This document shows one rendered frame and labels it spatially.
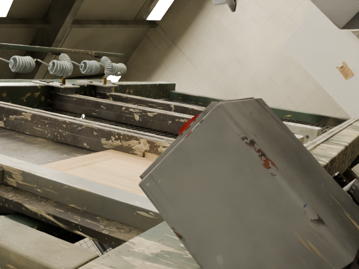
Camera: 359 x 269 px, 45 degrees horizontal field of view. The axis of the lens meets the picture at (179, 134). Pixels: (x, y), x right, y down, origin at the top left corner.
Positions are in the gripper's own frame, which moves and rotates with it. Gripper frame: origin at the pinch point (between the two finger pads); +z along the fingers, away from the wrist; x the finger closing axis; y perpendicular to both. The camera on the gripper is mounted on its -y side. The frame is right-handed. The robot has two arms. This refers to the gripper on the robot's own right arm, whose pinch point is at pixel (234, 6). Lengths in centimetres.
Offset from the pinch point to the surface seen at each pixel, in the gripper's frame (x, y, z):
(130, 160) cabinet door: 36, 22, 33
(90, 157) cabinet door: 42, 29, 29
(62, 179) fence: 64, 14, 31
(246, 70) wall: -487, 242, -13
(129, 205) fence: 64, -2, 38
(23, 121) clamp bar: 34, 63, 13
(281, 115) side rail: -118, 47, 41
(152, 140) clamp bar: 29.5, 18.7, 29.4
